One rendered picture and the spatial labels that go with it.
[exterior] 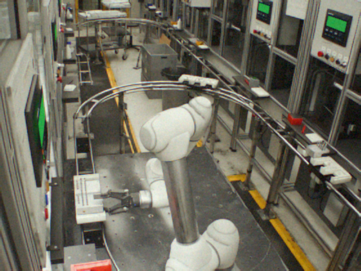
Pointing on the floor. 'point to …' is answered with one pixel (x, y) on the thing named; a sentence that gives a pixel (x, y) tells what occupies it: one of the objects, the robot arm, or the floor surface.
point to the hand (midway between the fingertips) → (98, 203)
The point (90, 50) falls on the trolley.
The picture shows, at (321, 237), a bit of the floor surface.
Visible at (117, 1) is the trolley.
